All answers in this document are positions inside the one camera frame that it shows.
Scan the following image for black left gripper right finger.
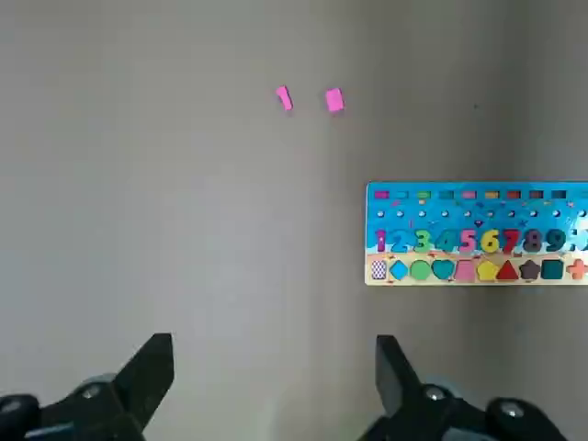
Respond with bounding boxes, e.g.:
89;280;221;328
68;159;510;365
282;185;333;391
356;334;570;441

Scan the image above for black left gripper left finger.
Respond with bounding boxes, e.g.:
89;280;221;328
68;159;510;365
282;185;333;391
0;333;176;441

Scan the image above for blue wooden toy board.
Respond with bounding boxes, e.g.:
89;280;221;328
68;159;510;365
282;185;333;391
365;181;588;287

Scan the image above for teal heart piece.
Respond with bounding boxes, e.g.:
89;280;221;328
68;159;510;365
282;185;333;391
431;259;456;281

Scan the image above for pink trapezoid piece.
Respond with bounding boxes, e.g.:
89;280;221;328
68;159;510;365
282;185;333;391
454;259;477;282

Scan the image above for green number three piece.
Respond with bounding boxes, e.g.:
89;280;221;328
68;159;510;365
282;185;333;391
413;228;434;253

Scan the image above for yellow pentagon piece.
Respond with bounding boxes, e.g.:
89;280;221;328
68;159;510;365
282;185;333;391
476;259;500;281

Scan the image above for teal number four piece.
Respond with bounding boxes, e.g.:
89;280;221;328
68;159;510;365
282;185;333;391
435;229;458;253

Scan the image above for red triangle piece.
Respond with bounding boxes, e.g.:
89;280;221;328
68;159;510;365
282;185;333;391
495;259;520;281

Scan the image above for pink number five piece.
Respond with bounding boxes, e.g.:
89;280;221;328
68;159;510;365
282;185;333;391
458;229;479;254

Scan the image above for yellow number six piece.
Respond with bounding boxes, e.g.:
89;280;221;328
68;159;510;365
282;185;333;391
480;229;501;254

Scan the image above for purple star piece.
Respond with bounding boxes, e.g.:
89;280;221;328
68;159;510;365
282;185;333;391
518;259;542;281

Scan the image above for red number seven piece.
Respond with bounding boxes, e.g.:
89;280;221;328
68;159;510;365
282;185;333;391
500;228;523;254

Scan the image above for teal square piece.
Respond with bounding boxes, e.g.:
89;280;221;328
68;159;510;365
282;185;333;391
540;259;565;281

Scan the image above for teal number nine piece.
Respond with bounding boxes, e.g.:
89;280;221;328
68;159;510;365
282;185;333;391
544;228;567;253

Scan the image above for pink rectangle block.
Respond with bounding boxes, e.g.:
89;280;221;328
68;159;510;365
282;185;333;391
324;87;345;114

